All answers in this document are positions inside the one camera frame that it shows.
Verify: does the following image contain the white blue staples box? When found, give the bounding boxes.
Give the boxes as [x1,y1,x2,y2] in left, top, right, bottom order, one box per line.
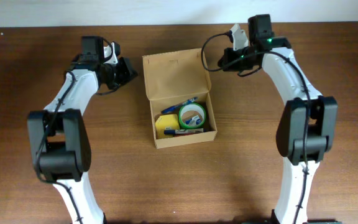
[185,115,201,126]

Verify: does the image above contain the brown cardboard box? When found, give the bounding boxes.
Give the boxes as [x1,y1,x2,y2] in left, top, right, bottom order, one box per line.
[142,49,218,149]

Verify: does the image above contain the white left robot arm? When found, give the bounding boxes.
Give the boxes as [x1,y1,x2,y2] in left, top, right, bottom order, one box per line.
[27,36,137,223]

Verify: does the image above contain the yellow spiral notepad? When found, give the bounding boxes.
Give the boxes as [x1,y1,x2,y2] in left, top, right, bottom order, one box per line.
[155,114,180,139]

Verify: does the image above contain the green tape roll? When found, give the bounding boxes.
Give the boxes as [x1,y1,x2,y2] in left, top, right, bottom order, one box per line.
[178,103,206,129]

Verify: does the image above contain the blue white board marker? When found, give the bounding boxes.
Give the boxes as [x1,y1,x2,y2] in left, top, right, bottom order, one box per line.
[163,128,204,135]

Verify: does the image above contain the blue ballpoint pen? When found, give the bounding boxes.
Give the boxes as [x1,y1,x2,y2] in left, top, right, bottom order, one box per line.
[161,96,198,114]

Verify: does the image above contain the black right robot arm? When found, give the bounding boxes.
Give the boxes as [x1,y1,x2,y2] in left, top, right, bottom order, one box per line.
[218,14,338,224]

